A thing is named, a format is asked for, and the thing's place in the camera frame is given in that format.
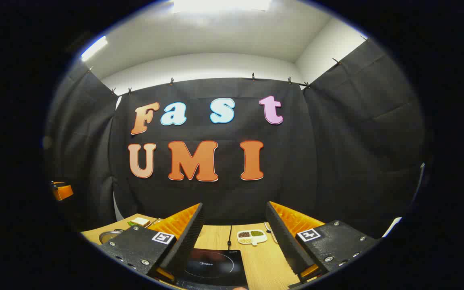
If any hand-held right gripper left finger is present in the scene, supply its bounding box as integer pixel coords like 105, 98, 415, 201
100, 203, 205, 282

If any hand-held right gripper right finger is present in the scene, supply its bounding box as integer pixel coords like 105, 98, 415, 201
265, 201, 379, 287

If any black induction cooktop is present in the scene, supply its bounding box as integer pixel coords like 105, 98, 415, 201
174, 249, 249, 290

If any stainless steel pot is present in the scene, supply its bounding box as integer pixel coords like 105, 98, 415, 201
98, 229, 125, 244

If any white divided bean dish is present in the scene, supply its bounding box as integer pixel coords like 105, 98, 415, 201
237, 230, 268, 246

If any black backdrop cloth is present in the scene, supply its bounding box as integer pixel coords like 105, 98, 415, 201
43, 38, 426, 239

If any ceiling light panel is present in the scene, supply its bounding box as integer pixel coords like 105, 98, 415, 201
172, 0, 273, 13
81, 35, 108, 62

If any white cable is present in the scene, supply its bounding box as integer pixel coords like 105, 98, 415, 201
264, 222, 278, 244

